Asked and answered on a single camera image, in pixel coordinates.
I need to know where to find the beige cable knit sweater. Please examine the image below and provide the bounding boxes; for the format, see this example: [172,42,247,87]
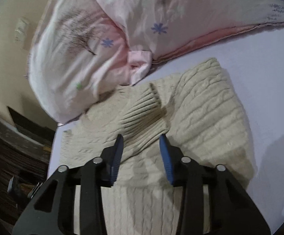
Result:
[60,58,255,234]

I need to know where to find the dark wooden nightstand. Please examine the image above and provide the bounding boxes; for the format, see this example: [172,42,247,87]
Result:
[0,108,55,225]

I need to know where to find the lavender bed sheet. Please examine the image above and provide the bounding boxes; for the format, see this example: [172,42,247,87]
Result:
[48,27,284,233]

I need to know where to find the pink floral pillow left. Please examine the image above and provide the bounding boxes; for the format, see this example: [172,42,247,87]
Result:
[28,0,152,124]

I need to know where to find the pink floral pillow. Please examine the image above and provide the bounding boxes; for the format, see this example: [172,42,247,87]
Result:
[28,0,152,124]
[96,0,284,63]

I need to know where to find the pink floral pillow right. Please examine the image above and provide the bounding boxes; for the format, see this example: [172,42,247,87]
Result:
[96,0,284,63]

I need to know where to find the white wall switch plate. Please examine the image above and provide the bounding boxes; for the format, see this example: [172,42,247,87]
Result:
[14,18,30,43]

